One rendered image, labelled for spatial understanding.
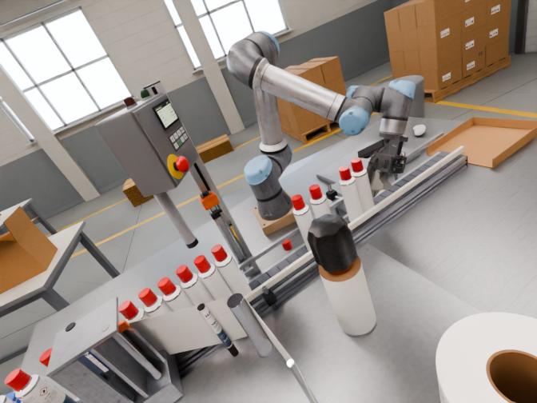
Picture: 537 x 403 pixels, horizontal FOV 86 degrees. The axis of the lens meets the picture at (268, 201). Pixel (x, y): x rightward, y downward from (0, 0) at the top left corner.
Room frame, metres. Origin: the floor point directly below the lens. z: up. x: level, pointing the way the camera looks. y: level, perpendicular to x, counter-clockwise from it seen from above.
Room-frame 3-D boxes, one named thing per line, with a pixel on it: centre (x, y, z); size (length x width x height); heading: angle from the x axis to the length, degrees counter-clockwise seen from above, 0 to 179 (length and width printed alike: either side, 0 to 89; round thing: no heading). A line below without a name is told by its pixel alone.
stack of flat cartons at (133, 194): (4.58, 1.68, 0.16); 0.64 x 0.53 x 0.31; 99
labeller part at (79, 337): (0.47, 0.45, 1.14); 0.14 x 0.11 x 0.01; 106
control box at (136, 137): (0.73, 0.20, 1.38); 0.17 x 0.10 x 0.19; 161
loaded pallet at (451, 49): (3.82, -3.00, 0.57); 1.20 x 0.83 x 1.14; 97
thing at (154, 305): (0.59, 0.38, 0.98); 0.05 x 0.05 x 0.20
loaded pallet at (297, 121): (4.47, -1.14, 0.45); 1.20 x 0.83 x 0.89; 6
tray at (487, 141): (0.96, -0.89, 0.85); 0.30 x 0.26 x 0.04; 106
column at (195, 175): (0.81, 0.15, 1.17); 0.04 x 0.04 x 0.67; 16
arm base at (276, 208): (1.06, -0.02, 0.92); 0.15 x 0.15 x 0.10
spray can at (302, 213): (0.72, -0.08, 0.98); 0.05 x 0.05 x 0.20
